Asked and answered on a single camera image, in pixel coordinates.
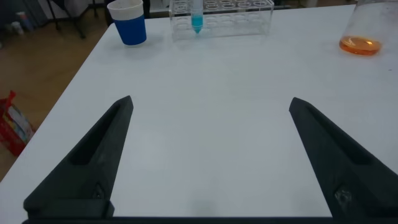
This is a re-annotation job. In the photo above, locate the blue pigment test tube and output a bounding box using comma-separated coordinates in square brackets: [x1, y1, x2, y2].
[190, 0, 205, 34]

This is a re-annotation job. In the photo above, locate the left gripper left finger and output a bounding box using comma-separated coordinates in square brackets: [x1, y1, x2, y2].
[23, 95, 134, 218]

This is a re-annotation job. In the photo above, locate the small white cup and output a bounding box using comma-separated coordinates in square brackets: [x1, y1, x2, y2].
[11, 21, 25, 35]

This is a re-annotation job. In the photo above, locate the clear acrylic test tube rack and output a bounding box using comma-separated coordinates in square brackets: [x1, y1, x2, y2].
[169, 0, 275, 43]

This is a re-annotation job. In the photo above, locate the blue white paper cup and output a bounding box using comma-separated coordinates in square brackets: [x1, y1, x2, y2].
[106, 0, 147, 47]

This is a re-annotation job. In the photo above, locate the clear glass beaker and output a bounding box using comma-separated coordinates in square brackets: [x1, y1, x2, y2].
[338, 0, 398, 57]

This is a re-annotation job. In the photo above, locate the red gift bag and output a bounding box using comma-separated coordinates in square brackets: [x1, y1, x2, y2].
[0, 90, 35, 157]

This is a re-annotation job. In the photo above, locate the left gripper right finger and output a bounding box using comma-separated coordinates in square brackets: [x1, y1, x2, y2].
[288, 96, 398, 218]

